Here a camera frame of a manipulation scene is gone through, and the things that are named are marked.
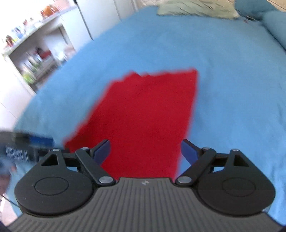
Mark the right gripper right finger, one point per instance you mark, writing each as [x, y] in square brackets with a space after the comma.
[227, 183]

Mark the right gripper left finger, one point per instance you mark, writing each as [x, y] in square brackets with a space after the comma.
[59, 183]

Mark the red knit sweater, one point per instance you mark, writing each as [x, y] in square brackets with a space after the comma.
[145, 118]

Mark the blue bed sheet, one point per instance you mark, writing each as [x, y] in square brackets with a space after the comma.
[241, 95]

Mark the red box on shelf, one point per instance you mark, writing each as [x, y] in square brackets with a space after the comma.
[44, 54]

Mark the white shelf unit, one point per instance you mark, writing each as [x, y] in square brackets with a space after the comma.
[57, 26]

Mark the white wardrobe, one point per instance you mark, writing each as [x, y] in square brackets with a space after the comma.
[101, 15]

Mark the teal rolled duvet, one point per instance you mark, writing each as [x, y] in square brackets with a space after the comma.
[275, 22]

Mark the green pillow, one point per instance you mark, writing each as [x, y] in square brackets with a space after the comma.
[214, 9]

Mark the teal pillow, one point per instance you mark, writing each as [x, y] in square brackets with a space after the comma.
[253, 8]

